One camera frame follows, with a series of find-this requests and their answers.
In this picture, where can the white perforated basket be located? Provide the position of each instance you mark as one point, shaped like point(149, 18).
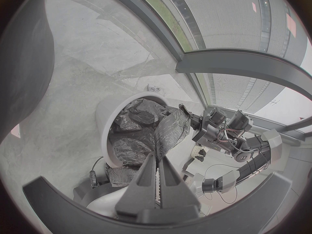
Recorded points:
point(195, 151)

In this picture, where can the black plastic bag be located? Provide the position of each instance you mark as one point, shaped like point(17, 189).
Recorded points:
point(143, 116)

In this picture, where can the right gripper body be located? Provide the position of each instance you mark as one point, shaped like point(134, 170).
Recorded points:
point(204, 134)

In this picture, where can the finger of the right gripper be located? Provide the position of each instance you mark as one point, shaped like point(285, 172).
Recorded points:
point(196, 121)

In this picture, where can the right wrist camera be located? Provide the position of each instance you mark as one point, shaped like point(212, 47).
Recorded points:
point(217, 116)

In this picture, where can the white trash bin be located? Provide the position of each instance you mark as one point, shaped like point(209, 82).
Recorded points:
point(104, 121)

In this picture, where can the crumpled black plastic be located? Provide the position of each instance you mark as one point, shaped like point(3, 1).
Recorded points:
point(173, 110)

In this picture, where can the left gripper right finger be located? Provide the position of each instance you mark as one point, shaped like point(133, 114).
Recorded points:
point(175, 186)

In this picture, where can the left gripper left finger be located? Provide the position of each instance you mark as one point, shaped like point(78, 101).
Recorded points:
point(143, 179)

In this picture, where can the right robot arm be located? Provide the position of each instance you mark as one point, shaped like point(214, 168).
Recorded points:
point(253, 166)

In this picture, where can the clear printed wrapper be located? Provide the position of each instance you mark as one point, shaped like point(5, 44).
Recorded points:
point(156, 89)

